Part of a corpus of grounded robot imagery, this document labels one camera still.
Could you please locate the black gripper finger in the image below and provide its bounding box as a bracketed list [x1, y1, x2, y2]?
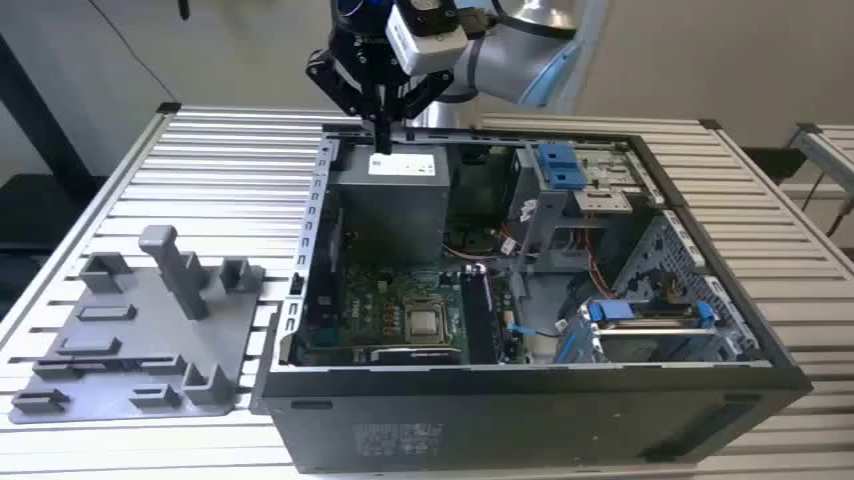
[305, 47, 387, 155]
[383, 68, 457, 156]

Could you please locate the black RAM slot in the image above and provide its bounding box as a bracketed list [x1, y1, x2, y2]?
[462, 267, 488, 365]

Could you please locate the blue drive bay latch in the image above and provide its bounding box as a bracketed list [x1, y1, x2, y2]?
[534, 143, 584, 192]

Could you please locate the grey power supply unit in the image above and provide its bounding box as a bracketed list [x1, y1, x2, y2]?
[329, 144, 454, 266]

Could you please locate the grey metal drive cage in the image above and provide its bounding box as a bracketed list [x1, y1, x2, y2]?
[508, 141, 664, 274]

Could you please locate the CPU socket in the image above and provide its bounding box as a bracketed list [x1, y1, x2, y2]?
[398, 296, 454, 347]

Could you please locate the green motherboard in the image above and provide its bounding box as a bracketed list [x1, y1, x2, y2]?
[293, 149, 536, 367]

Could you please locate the silver CPU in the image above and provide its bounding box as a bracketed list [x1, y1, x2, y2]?
[407, 309, 446, 339]

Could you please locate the blue disk carrier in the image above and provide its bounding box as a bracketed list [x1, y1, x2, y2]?
[556, 298, 720, 365]

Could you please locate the black graphics card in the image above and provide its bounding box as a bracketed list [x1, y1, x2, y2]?
[353, 344, 467, 367]

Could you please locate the silver hard disk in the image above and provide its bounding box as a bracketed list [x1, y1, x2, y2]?
[597, 327, 709, 365]

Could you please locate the black open PC case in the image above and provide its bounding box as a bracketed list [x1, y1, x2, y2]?
[247, 121, 817, 476]

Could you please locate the grey plastic parts rack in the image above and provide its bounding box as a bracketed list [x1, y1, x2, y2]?
[10, 224, 270, 427]

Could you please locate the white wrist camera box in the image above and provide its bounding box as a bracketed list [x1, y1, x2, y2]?
[385, 0, 470, 78]

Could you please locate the thin black wall wire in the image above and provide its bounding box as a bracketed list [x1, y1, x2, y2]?
[89, 0, 179, 106]

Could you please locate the orange wire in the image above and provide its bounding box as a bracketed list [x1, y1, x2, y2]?
[570, 224, 606, 301]

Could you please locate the blue connector wire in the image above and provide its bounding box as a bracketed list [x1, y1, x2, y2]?
[505, 321, 569, 339]

